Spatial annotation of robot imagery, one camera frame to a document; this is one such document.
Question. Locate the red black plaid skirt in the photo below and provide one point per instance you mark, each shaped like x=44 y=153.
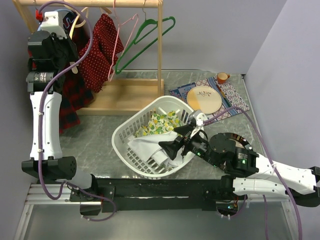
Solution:
x=74 y=94

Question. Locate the wooden clothes rack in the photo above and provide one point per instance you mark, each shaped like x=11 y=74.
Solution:
x=129 y=95

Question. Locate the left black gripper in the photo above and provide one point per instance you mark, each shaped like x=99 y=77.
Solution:
x=71 y=45

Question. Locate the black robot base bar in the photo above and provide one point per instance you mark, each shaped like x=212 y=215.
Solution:
x=125 y=194

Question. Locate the white cloth garment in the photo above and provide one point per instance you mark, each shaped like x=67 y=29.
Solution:
x=147 y=147

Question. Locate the lemon print garment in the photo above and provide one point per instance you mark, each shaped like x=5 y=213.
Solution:
x=159 y=124

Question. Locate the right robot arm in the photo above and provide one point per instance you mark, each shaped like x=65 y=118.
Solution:
x=246 y=171

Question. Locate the aluminium rail frame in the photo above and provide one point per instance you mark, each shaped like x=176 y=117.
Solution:
x=36 y=196

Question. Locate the dark rimmed plate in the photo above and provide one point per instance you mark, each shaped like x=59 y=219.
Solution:
x=240 y=141

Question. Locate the beige floral plate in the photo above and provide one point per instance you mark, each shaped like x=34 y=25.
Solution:
x=204 y=98

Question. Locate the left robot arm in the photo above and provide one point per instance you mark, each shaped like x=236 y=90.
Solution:
x=46 y=161

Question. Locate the white laundry basket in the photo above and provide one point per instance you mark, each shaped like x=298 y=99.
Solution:
x=125 y=132

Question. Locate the red polka dot garment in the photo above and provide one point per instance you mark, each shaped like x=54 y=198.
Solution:
x=95 y=67

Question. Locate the orange cup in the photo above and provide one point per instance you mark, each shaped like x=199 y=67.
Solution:
x=222 y=77

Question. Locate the green chopstick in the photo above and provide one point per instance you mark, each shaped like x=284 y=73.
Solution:
x=224 y=96

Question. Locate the light blue hanger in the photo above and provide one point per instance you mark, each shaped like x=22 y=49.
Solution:
x=63 y=10

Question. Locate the pink wire hanger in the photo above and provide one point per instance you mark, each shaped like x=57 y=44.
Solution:
x=118 y=28

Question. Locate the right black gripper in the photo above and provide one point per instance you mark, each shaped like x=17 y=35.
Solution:
x=171 y=147

